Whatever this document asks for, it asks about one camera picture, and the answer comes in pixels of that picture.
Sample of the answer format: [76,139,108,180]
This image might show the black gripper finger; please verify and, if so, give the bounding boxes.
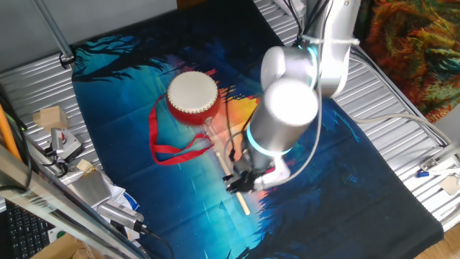
[239,176,257,193]
[222,173,240,191]

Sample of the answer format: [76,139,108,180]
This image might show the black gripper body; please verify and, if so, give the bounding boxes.
[232,158,269,181]

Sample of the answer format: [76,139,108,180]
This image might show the pale wooden drumstick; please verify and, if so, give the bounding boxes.
[214,150,252,217]

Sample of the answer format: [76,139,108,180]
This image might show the red drum with white skin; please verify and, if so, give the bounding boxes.
[165,71,223,127]

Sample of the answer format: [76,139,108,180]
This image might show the night sky forest printed cloth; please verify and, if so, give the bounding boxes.
[70,0,445,259]

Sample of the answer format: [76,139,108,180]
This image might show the small wooden block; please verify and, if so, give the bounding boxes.
[76,158,95,173]

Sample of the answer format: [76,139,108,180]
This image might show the grey box with red button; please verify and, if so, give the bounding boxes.
[50,127,83,159]

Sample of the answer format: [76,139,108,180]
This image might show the grey box with green button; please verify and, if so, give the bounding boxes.
[46,226,68,245]

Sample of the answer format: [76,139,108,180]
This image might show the brown cardboard box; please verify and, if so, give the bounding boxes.
[30,233,119,259]

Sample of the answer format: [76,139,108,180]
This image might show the large wooden block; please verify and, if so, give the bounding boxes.
[32,105,68,131]

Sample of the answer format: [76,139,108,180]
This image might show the colourful orange green tapestry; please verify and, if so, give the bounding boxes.
[354,0,460,125]

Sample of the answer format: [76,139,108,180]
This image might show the beige paper tag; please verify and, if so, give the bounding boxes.
[438,176,460,197]

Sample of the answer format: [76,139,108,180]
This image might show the black keyboard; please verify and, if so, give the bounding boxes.
[0,201,55,259]

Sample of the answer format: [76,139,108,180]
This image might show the orange stick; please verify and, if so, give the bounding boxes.
[0,104,22,161]

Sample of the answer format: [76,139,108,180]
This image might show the grey metal pole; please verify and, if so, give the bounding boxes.
[30,0,76,68]

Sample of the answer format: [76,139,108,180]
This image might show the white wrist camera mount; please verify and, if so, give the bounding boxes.
[253,156,292,191]

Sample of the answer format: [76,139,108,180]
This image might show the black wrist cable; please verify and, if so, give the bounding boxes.
[223,95,252,163]

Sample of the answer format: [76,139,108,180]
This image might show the red fabric drum strap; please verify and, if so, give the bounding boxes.
[148,94,216,166]

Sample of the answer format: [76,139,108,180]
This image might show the black depth camera cable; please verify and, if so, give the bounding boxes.
[142,226,175,259]

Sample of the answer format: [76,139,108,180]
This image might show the grey cable along arm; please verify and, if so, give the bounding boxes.
[285,0,326,181]

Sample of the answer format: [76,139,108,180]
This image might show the silver depth camera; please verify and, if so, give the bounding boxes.
[96,201,148,233]

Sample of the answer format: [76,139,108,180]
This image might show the grey cable on table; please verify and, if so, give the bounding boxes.
[351,113,456,147]

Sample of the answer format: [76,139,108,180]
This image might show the black cable bundle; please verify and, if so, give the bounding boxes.
[280,0,331,40]

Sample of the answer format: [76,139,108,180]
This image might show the small metal bracket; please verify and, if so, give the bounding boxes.
[418,156,441,172]

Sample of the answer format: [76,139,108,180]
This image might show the aluminium frame beam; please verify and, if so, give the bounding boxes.
[0,143,148,259]

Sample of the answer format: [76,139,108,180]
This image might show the black cables beside beam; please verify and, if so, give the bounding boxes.
[0,84,33,188]

